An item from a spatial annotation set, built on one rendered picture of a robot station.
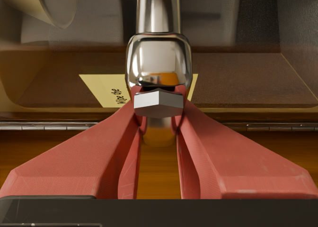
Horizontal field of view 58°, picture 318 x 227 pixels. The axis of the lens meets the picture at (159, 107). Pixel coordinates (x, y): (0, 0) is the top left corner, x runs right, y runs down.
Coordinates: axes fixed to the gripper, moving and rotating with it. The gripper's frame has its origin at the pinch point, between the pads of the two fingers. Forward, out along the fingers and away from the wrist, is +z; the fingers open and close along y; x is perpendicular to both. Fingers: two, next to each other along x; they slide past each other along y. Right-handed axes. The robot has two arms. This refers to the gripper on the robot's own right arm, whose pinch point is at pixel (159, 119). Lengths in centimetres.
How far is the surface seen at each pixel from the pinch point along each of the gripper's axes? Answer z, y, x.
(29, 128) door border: 15.9, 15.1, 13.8
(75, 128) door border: 15.9, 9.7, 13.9
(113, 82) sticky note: 7.2, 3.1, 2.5
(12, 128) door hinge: 15.9, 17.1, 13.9
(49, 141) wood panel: 19.6, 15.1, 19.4
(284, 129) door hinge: 15.8, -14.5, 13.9
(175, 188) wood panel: 11.7, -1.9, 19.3
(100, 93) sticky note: 8.6, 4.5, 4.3
